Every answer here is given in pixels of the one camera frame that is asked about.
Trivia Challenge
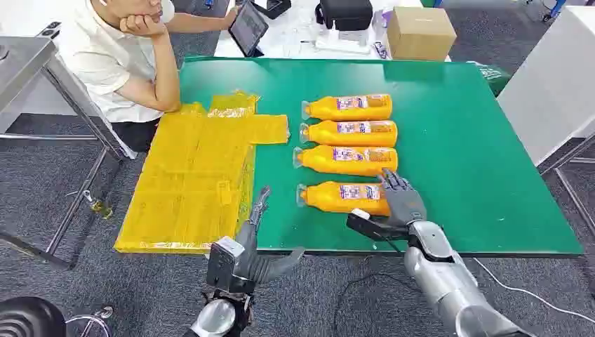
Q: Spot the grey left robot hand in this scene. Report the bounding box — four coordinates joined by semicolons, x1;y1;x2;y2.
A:
234;186;307;286

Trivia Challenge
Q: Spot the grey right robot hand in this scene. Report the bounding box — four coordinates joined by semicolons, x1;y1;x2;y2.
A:
377;168;428;228

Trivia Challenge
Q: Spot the orange drink bottle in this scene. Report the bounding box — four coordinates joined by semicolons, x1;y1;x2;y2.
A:
292;145;399;178
300;93;394;122
298;119;399;148
295;180;392;217

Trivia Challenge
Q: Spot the green table mat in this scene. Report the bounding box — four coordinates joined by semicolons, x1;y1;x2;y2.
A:
178;56;584;257

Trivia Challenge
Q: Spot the green bag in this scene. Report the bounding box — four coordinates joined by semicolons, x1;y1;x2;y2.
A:
467;60;513;98

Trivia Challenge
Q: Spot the small glass bottle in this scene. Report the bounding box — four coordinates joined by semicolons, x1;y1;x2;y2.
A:
82;189;114;221

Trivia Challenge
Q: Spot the brown cardboard box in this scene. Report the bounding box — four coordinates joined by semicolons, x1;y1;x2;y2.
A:
386;6;458;62

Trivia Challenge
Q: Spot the white flat box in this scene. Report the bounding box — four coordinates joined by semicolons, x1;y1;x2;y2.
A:
301;29;373;56

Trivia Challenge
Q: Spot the purple packet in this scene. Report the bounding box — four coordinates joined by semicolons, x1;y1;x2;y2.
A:
371;8;394;60

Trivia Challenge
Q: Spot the white table with steel legs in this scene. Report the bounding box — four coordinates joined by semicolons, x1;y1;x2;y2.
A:
495;5;595;238

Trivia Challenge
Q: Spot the black carry bag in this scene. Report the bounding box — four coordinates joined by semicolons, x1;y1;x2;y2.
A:
314;0;375;32

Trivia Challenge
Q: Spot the white cluttered desk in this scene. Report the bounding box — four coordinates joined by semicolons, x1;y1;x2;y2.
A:
213;0;453;62

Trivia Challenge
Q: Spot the black tablet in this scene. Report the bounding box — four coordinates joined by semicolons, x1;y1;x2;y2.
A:
228;1;270;58

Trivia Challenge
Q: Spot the person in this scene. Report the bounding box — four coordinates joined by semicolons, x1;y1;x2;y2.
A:
58;0;240;154

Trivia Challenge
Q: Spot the black device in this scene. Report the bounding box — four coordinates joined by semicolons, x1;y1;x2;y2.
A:
253;0;293;21

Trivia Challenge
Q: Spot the steel bench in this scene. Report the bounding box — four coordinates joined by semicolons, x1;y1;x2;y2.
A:
0;35;138;271

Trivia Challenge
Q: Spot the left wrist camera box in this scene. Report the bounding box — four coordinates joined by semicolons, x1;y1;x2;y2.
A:
206;236;255;295

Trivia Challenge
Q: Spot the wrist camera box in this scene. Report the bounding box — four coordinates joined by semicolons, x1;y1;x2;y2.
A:
345;209;411;243
206;236;255;295

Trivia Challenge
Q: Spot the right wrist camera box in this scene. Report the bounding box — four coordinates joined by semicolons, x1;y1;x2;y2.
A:
345;209;411;243

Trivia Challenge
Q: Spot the black floor cable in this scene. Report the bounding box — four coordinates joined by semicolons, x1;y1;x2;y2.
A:
331;271;413;337

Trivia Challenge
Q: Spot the white floor cable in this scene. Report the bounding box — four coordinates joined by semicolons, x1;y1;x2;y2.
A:
471;257;595;324

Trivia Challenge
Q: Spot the thin white looped cable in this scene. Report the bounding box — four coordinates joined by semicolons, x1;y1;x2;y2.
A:
65;305;114;337

